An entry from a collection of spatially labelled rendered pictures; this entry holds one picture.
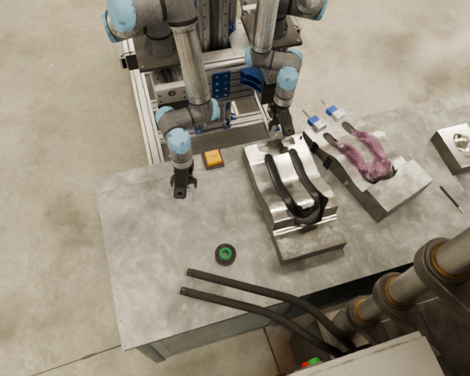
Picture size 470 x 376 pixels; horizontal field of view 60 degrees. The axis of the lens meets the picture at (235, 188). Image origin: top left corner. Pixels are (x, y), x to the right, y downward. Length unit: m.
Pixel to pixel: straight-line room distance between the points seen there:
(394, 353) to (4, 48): 3.38
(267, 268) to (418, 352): 0.79
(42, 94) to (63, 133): 0.40
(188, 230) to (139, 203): 0.23
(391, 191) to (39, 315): 1.89
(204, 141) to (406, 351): 1.90
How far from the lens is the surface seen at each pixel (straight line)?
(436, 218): 1.87
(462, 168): 1.98
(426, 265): 0.90
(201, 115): 1.44
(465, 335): 1.18
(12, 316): 2.58
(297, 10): 1.80
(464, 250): 0.83
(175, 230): 1.63
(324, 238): 1.60
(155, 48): 1.79
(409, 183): 1.76
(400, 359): 0.91
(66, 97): 3.20
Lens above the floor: 2.30
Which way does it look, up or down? 62 degrees down
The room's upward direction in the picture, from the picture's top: 5 degrees clockwise
